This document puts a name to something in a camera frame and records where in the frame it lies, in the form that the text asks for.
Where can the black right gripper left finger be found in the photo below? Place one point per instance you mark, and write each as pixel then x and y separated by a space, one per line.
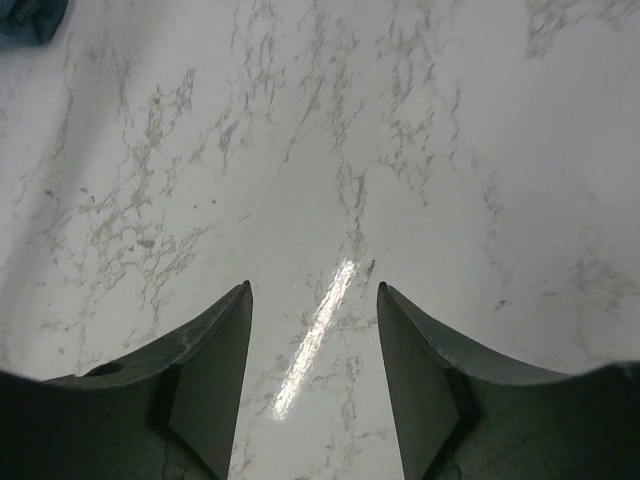
pixel 165 411

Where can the blue t shirt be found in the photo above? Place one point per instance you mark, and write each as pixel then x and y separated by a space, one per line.
pixel 30 23

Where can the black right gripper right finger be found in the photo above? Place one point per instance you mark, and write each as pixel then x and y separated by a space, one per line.
pixel 464 411

